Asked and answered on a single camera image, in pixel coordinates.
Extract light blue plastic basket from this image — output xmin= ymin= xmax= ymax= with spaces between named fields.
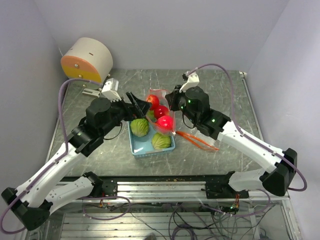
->
xmin=127 ymin=121 xmax=176 ymax=159

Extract large red apple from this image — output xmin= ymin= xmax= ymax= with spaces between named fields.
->
xmin=146 ymin=94 xmax=160 ymax=111

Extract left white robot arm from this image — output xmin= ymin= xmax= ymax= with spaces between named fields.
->
xmin=1 ymin=92 xmax=151 ymax=231

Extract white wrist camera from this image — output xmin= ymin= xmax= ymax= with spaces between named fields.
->
xmin=101 ymin=78 xmax=123 ymax=102
xmin=179 ymin=71 xmax=200 ymax=93

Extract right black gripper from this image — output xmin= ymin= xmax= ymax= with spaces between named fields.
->
xmin=165 ymin=84 xmax=198 ymax=125

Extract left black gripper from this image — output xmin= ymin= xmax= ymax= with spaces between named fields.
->
xmin=99 ymin=91 xmax=152 ymax=136

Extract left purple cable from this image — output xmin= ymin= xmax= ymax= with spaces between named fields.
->
xmin=0 ymin=78 xmax=103 ymax=235

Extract clear zip bag orange zipper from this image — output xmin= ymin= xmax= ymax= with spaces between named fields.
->
xmin=146 ymin=89 xmax=176 ymax=136

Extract aluminium rail frame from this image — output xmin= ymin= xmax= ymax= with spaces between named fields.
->
xmin=24 ymin=174 xmax=296 ymax=240

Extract white round drawer box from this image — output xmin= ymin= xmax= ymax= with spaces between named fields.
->
xmin=60 ymin=37 xmax=114 ymax=84

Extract green cabbage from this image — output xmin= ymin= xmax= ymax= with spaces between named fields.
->
xmin=130 ymin=118 xmax=150 ymax=137
xmin=151 ymin=132 xmax=172 ymax=150

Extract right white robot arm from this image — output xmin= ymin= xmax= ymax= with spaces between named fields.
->
xmin=165 ymin=85 xmax=298 ymax=198

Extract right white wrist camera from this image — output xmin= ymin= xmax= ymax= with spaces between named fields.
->
xmin=179 ymin=71 xmax=200 ymax=93

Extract loose cables below table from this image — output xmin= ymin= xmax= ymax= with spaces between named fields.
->
xmin=82 ymin=192 xmax=273 ymax=240

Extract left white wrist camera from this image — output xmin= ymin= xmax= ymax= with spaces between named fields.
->
xmin=101 ymin=78 xmax=123 ymax=102

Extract green custard apple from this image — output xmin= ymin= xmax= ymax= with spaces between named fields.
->
xmin=146 ymin=110 xmax=157 ymax=122

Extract dark red apple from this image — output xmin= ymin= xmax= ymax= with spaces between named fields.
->
xmin=154 ymin=105 xmax=170 ymax=119

